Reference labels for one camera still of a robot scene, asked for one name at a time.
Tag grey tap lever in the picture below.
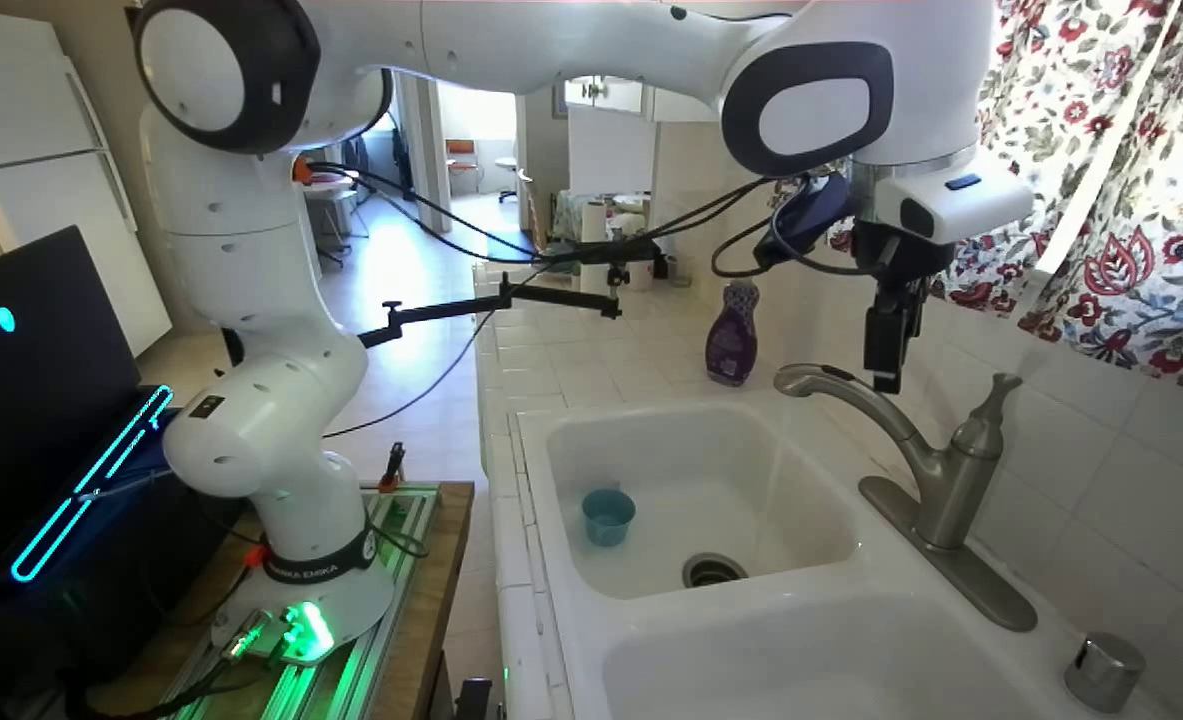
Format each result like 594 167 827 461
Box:
951 372 1024 463

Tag grey metal tap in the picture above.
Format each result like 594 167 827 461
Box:
773 363 1039 633

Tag purple bottle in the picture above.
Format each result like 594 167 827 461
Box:
705 280 762 388

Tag floral curtain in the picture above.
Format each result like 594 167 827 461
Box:
771 0 1183 401

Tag white sink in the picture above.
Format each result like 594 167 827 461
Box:
511 393 1183 720

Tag paper towel roll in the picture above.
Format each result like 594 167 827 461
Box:
579 200 609 297

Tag blue cup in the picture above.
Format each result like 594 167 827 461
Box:
581 488 638 548

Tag orange chair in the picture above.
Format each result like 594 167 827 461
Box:
445 139 484 194

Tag silver round cap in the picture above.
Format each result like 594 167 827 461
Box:
1064 631 1147 714

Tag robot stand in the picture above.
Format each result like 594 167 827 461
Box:
81 480 477 720

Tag white refrigerator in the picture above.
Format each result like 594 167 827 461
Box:
0 5 174 358

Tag black laptop with blue lights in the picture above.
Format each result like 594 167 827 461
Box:
0 225 252 720

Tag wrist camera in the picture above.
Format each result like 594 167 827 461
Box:
754 172 853 271

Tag white wall cabinet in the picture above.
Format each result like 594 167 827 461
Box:
563 76 652 123

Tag black cable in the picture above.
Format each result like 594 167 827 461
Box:
323 262 552 440

